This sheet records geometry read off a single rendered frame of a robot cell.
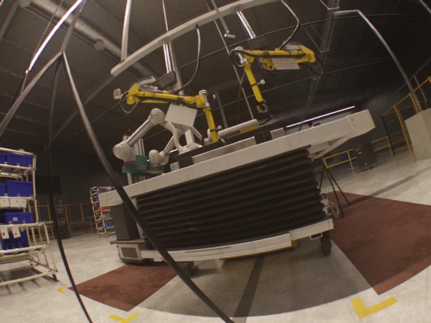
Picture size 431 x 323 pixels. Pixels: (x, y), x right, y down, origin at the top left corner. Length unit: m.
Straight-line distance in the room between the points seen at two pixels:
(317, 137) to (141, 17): 11.00
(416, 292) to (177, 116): 2.41
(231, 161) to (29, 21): 11.78
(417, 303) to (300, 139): 0.91
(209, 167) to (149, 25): 11.10
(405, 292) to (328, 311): 0.37
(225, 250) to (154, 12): 11.11
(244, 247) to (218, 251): 0.13
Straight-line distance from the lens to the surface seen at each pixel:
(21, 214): 2.60
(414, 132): 5.20
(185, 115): 2.15
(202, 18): 3.26
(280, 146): 0.83
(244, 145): 1.30
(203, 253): 0.95
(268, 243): 0.85
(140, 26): 11.64
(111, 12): 11.09
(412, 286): 1.07
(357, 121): 0.94
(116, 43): 9.29
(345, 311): 0.97
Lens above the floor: 0.66
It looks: 11 degrees up
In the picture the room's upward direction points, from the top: 14 degrees counter-clockwise
